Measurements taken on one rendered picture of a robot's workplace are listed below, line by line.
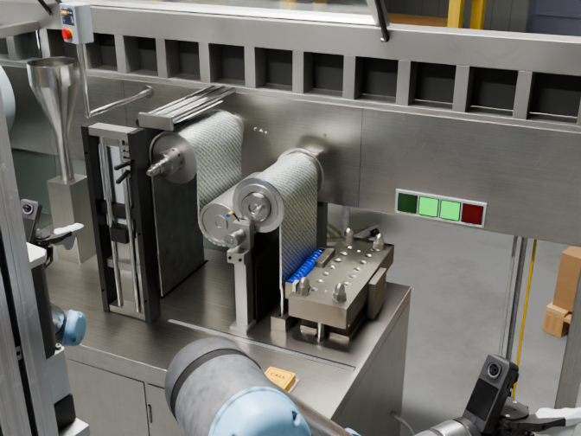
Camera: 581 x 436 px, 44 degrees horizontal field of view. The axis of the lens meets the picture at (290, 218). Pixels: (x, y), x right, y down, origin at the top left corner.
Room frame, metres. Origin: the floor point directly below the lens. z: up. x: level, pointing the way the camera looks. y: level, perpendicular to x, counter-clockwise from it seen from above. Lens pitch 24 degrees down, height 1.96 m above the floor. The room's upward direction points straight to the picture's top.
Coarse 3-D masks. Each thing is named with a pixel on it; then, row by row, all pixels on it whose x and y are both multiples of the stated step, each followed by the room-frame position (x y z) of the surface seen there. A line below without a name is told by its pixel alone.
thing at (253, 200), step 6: (252, 192) 1.66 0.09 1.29; (258, 192) 1.65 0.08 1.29; (246, 198) 1.65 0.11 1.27; (252, 198) 1.64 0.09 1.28; (258, 198) 1.63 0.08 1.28; (264, 198) 1.64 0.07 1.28; (246, 204) 1.65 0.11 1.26; (252, 204) 1.65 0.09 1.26; (258, 204) 1.63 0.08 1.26; (264, 204) 1.63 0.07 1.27; (270, 204) 1.64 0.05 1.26; (246, 210) 1.65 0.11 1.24; (252, 210) 1.64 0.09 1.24; (264, 210) 1.63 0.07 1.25; (270, 210) 1.64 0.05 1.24; (246, 216) 1.65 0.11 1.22; (252, 216) 1.64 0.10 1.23; (258, 216) 1.64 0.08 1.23; (264, 216) 1.63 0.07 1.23
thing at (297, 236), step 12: (312, 204) 1.82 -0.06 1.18; (300, 216) 1.75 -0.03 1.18; (312, 216) 1.82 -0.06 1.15; (288, 228) 1.67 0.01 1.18; (300, 228) 1.75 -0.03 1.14; (312, 228) 1.82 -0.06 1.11; (288, 240) 1.67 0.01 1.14; (300, 240) 1.75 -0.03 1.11; (312, 240) 1.82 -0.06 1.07; (288, 252) 1.68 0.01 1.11; (300, 252) 1.75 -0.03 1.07; (312, 252) 1.83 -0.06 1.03; (288, 264) 1.67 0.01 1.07; (300, 264) 1.75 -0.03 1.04; (288, 276) 1.67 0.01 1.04
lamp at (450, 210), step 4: (444, 204) 1.78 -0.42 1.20; (448, 204) 1.78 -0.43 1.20; (452, 204) 1.78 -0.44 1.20; (456, 204) 1.77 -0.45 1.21; (444, 208) 1.78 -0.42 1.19; (448, 208) 1.78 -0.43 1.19; (452, 208) 1.78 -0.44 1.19; (456, 208) 1.77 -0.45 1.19; (444, 212) 1.78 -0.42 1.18; (448, 212) 1.78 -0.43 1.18; (452, 212) 1.77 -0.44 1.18; (456, 212) 1.77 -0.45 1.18; (440, 216) 1.79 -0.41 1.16; (444, 216) 1.78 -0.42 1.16; (448, 216) 1.78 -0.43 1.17; (452, 216) 1.77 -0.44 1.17; (456, 216) 1.77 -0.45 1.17; (456, 220) 1.77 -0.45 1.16
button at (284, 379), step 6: (270, 372) 1.40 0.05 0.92; (276, 372) 1.40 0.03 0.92; (282, 372) 1.40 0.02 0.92; (288, 372) 1.40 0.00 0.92; (270, 378) 1.38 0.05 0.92; (276, 378) 1.38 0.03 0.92; (282, 378) 1.38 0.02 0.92; (288, 378) 1.38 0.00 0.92; (294, 378) 1.39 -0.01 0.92; (282, 384) 1.36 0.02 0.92; (288, 384) 1.36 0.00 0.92; (288, 390) 1.36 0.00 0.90
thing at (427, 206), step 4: (420, 200) 1.81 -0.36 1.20; (424, 200) 1.81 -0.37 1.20; (428, 200) 1.80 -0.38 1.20; (432, 200) 1.80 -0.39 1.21; (436, 200) 1.79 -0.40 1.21; (420, 204) 1.81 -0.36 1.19; (424, 204) 1.81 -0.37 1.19; (428, 204) 1.80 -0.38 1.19; (432, 204) 1.80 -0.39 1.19; (436, 204) 1.79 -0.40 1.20; (420, 208) 1.81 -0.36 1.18; (424, 208) 1.81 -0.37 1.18; (428, 208) 1.80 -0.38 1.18; (432, 208) 1.80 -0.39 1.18; (436, 208) 1.79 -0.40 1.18; (420, 212) 1.81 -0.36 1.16; (424, 212) 1.81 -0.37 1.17; (428, 212) 1.80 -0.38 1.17; (432, 212) 1.80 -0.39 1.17; (436, 212) 1.79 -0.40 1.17
